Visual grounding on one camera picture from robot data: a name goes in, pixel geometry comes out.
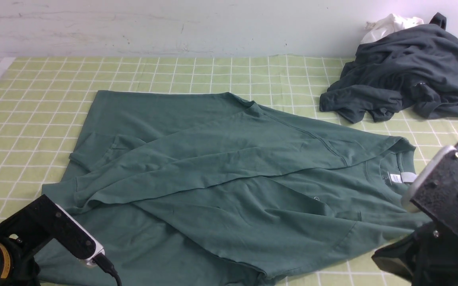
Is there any white crumpled garment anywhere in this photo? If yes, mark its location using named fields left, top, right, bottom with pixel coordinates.
left=360, top=14, right=425, bottom=44

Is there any green checkered tablecloth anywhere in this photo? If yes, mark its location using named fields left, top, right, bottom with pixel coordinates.
left=0, top=55, right=458, bottom=286

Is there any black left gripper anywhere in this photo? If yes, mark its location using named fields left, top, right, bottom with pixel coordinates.
left=0, top=194, right=97, bottom=261

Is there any black left camera cable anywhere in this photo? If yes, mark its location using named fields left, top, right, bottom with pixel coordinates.
left=92, top=254, right=123, bottom=286

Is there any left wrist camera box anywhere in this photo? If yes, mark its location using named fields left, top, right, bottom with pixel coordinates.
left=52, top=203, right=105, bottom=268

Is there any dark grey crumpled garment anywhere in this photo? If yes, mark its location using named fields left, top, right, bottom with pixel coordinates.
left=319, top=13, right=458, bottom=124

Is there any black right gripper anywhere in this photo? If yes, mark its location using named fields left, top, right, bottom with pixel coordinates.
left=371, top=153, right=458, bottom=286

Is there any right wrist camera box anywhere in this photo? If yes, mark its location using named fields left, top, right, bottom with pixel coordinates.
left=400, top=145, right=458, bottom=213

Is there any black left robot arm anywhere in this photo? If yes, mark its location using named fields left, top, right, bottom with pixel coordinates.
left=0, top=195, right=104, bottom=286

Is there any green long-sleeve top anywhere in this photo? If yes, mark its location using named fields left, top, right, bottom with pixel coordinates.
left=42, top=91, right=429, bottom=286

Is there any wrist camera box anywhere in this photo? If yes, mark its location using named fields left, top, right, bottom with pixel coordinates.
left=52, top=203, right=105, bottom=268
left=400, top=145, right=458, bottom=213

